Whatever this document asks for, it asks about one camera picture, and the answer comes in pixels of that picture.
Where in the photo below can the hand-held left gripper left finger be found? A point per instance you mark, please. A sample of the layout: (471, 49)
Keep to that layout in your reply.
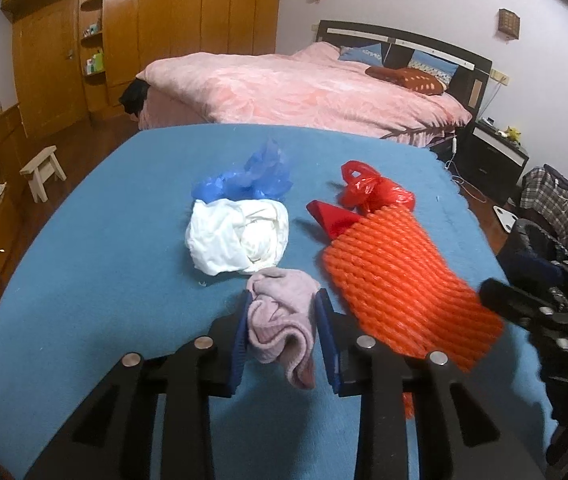
(240, 340)

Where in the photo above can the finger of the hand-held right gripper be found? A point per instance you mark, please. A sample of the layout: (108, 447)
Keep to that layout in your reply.
(538, 267)
(508, 297)

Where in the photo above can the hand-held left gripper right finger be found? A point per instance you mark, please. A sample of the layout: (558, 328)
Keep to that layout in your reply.
(326, 340)

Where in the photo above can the bin with black liner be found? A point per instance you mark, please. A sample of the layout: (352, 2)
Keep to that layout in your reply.
(538, 237)

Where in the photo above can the pale knitted sock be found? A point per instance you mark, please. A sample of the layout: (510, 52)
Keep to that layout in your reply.
(279, 315)

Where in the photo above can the orange foam net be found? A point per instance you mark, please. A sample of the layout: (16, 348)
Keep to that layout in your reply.
(393, 280)

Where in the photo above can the white cloth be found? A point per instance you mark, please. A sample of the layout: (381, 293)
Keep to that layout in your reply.
(236, 237)

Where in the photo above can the red cloth piece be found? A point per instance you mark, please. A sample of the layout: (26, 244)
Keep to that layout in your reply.
(336, 220)

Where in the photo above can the red plastic bag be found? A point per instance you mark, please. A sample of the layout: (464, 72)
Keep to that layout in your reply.
(368, 190)

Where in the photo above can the blue plastic bag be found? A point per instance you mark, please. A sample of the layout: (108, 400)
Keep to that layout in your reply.
(251, 177)

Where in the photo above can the white bathroom scale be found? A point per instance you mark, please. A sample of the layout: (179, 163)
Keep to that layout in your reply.
(506, 217)

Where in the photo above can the plaid cloth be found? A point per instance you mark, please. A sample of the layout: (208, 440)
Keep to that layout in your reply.
(551, 200)

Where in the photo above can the dark jacket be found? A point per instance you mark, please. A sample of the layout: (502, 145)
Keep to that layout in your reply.
(561, 175)

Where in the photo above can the dark nightstand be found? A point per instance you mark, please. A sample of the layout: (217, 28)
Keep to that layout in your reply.
(493, 160)

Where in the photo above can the yellow plush toy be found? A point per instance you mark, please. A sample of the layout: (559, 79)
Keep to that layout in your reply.
(512, 132)

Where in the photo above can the blue tablecloth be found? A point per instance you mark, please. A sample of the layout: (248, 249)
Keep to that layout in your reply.
(114, 260)

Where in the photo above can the dark wooden bed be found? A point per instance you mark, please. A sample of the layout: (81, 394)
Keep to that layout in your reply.
(481, 67)

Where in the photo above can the brown dotted pillow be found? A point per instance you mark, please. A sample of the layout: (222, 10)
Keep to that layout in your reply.
(413, 78)

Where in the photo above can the blue pillow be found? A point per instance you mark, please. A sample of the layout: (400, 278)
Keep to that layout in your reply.
(361, 53)
(431, 67)

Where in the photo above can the bed with pink blanket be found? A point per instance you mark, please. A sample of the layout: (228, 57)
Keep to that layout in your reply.
(289, 90)

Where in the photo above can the small wooden stool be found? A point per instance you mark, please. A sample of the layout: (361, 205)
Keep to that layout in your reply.
(44, 170)

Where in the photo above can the black garment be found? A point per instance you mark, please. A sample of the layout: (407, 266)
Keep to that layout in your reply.
(134, 97)

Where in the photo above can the green bottle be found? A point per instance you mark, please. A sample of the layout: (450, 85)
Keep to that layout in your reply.
(96, 62)

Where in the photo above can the wooden door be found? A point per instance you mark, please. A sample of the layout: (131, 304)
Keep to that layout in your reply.
(49, 70)

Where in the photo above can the wooden wardrobe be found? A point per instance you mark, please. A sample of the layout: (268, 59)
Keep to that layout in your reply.
(174, 10)

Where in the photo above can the wall socket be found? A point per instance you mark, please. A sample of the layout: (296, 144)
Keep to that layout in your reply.
(500, 77)

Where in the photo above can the wooden wall lamp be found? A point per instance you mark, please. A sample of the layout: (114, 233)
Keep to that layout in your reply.
(509, 22)

